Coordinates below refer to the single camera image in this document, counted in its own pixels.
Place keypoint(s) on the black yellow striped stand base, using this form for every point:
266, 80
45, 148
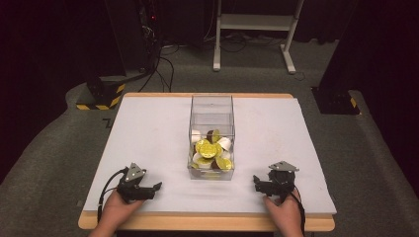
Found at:
104, 94

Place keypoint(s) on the dark equipment rack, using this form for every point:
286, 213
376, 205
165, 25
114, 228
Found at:
135, 33

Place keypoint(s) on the clear plastic box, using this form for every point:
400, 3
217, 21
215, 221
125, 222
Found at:
211, 108

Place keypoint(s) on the dark curtain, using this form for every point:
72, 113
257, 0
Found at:
39, 49
385, 49

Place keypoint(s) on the pile of yellow-lidded cups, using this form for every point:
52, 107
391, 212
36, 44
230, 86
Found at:
208, 150

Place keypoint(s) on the black stand base yellow mark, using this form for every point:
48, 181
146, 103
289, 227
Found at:
334, 100

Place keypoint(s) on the white metal stand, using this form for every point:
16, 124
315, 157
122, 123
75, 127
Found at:
253, 22

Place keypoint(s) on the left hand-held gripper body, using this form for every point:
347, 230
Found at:
133, 173

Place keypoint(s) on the person's left hand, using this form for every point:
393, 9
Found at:
117, 210

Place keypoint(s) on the wooden table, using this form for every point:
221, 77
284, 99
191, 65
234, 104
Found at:
204, 223

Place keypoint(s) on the person's right hand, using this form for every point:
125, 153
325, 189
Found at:
288, 212

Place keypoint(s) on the white table mat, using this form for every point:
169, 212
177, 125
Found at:
154, 131

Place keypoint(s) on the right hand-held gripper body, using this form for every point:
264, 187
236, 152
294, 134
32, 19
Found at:
283, 181

